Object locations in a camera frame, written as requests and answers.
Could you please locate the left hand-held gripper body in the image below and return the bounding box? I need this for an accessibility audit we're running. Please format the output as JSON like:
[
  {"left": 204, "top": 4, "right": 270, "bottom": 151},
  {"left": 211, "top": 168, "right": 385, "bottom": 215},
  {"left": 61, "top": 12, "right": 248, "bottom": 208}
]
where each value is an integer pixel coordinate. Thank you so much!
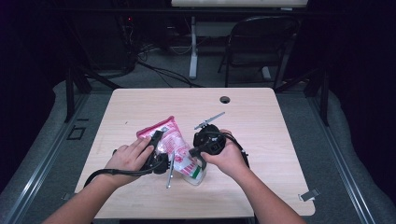
[{"left": 145, "top": 147, "right": 176, "bottom": 189}]

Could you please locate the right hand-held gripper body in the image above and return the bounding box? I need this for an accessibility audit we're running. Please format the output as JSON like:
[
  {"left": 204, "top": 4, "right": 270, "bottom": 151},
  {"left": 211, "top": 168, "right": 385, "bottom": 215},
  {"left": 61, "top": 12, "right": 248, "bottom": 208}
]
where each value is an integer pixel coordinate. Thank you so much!
[{"left": 192, "top": 111, "right": 227, "bottom": 156}]

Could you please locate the pink and white plastic bag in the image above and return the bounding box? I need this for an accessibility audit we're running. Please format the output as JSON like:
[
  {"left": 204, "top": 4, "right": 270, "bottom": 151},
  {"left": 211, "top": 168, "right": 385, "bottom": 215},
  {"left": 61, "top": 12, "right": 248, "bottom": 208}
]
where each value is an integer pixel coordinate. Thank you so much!
[{"left": 135, "top": 116, "right": 204, "bottom": 180}]

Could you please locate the clear jar with black lid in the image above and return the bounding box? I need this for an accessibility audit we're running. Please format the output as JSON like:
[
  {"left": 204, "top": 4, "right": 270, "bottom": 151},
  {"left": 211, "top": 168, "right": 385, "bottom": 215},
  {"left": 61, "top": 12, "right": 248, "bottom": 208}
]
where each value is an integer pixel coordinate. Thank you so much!
[{"left": 181, "top": 154, "right": 208, "bottom": 187}]

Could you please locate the person's right hand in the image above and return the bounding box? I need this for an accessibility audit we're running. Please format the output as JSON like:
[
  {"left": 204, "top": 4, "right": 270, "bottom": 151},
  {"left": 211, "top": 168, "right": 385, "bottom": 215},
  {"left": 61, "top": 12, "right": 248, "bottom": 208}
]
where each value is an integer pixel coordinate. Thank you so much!
[{"left": 200, "top": 129, "right": 250, "bottom": 182}]

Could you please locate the person's left hand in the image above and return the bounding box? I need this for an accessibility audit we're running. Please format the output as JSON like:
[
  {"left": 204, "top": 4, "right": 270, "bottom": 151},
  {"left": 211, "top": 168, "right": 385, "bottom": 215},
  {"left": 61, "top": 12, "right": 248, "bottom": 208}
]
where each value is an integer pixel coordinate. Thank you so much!
[{"left": 104, "top": 137, "right": 155, "bottom": 188}]

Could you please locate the white standing desk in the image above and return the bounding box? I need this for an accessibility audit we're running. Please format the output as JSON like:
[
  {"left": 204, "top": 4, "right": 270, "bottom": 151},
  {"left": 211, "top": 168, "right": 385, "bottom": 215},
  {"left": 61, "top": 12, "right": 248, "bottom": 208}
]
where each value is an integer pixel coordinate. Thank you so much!
[{"left": 170, "top": 0, "right": 310, "bottom": 80}]

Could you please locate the dark equipment cabinet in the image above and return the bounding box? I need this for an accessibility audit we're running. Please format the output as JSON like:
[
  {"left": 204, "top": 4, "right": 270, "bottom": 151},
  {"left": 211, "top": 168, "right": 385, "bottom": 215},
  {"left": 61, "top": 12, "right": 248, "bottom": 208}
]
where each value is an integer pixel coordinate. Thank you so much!
[{"left": 78, "top": 12, "right": 138, "bottom": 71}]

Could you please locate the black folding chair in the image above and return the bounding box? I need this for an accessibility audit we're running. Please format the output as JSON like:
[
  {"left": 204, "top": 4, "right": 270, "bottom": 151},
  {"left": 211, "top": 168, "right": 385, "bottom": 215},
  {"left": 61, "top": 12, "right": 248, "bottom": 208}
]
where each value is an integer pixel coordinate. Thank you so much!
[{"left": 218, "top": 15, "right": 301, "bottom": 90}]

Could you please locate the left hand-held gripper black cable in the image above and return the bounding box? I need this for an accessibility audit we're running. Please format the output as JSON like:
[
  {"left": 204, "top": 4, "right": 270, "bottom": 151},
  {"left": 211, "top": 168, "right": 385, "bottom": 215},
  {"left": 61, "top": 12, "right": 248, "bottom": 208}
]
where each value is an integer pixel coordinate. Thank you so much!
[{"left": 83, "top": 161, "right": 163, "bottom": 189}]

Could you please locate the black floor cable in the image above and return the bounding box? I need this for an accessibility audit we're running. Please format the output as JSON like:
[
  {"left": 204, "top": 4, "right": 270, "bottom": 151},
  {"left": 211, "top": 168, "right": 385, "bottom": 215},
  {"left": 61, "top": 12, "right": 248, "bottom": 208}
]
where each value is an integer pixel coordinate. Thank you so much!
[{"left": 136, "top": 59, "right": 204, "bottom": 89}]

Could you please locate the black metal frame stand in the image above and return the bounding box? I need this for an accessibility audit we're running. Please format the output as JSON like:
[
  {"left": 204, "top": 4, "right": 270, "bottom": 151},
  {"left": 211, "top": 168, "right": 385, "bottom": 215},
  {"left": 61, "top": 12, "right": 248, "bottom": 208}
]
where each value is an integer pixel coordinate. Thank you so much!
[
  {"left": 64, "top": 62, "right": 123, "bottom": 124},
  {"left": 274, "top": 66, "right": 332, "bottom": 127}
]

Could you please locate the aluminium floor rail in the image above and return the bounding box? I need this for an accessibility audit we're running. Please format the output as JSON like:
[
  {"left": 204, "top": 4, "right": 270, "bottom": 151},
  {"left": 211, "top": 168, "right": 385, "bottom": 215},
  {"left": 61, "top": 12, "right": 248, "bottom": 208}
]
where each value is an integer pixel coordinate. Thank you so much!
[
  {"left": 306, "top": 92, "right": 378, "bottom": 224},
  {"left": 2, "top": 92, "right": 92, "bottom": 224}
]

